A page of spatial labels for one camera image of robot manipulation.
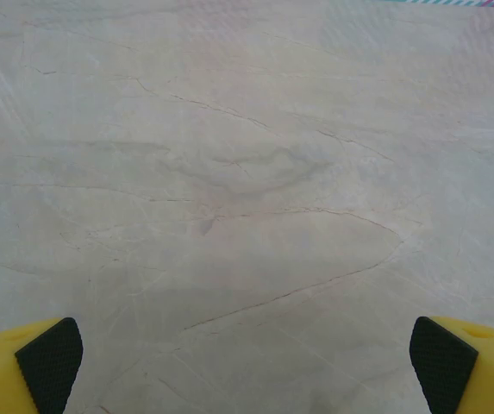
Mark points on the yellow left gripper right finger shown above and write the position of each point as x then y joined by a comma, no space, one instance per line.
466,371

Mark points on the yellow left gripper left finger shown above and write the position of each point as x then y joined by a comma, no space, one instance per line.
18,375

